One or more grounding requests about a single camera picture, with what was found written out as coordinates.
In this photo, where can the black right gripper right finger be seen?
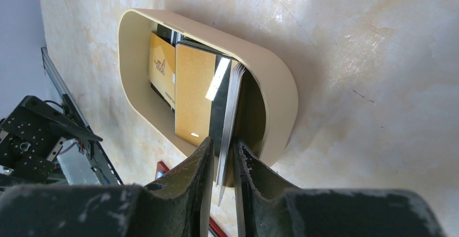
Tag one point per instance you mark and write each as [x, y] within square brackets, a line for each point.
[269, 205]

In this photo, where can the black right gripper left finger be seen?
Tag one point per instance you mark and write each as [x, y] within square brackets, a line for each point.
[176, 204]

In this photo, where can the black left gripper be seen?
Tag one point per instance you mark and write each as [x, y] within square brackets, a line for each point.
[33, 135]

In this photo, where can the beige oval card tray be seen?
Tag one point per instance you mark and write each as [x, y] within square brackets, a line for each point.
[268, 98]

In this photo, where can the aluminium frame rail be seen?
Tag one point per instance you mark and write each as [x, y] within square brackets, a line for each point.
[83, 162]

